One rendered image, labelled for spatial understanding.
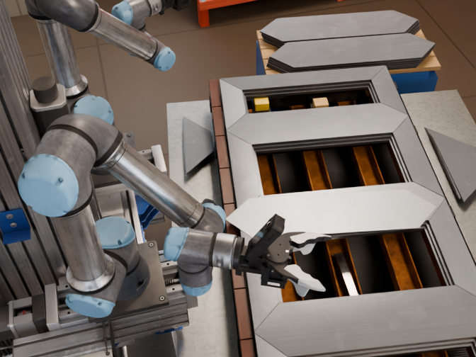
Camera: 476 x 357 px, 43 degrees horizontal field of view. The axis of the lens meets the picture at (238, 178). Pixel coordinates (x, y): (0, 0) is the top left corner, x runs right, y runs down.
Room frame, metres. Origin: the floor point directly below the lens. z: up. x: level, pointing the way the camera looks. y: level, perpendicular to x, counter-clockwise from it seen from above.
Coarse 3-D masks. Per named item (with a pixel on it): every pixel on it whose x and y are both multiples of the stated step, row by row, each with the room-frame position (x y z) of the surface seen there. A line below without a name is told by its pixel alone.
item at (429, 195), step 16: (368, 80) 2.09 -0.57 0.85; (256, 96) 2.03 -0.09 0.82; (272, 96) 2.03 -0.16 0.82; (256, 144) 1.70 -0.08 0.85; (272, 144) 1.71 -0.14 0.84; (288, 144) 1.71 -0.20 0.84; (304, 144) 1.71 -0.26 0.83; (320, 144) 1.72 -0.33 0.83; (336, 144) 1.72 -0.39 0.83; (352, 144) 1.73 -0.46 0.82; (256, 160) 1.64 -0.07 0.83; (400, 160) 1.61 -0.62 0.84; (304, 192) 1.45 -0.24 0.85; (320, 192) 1.45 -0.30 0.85; (336, 192) 1.45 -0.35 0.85; (416, 192) 1.44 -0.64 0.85; (432, 192) 1.44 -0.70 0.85; (432, 240) 1.23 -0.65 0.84; (448, 272) 1.10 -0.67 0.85; (256, 352) 0.84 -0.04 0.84; (336, 352) 0.83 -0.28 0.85; (352, 352) 0.83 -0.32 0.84; (368, 352) 0.83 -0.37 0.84; (384, 352) 0.84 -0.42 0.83; (400, 352) 0.84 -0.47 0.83; (416, 352) 0.84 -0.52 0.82
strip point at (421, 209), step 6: (408, 192) 1.44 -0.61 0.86; (408, 198) 1.41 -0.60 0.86; (414, 198) 1.41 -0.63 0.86; (420, 198) 1.41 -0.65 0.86; (414, 204) 1.38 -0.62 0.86; (420, 204) 1.38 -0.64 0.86; (426, 204) 1.38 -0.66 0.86; (432, 204) 1.38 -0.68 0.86; (414, 210) 1.35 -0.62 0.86; (420, 210) 1.35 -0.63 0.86; (426, 210) 1.35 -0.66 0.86; (432, 210) 1.35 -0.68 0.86; (414, 216) 1.33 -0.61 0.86; (420, 216) 1.33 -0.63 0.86; (426, 216) 1.33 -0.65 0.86; (420, 222) 1.30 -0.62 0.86
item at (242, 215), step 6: (246, 204) 1.40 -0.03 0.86; (234, 210) 1.37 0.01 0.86; (240, 210) 1.37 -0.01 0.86; (246, 210) 1.37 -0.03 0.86; (234, 216) 1.34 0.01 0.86; (240, 216) 1.34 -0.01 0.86; (246, 216) 1.34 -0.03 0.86; (234, 222) 1.32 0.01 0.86; (240, 222) 1.32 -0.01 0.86; (246, 222) 1.31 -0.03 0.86; (240, 228) 1.29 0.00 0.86; (246, 228) 1.29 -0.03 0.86; (252, 234) 1.26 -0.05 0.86
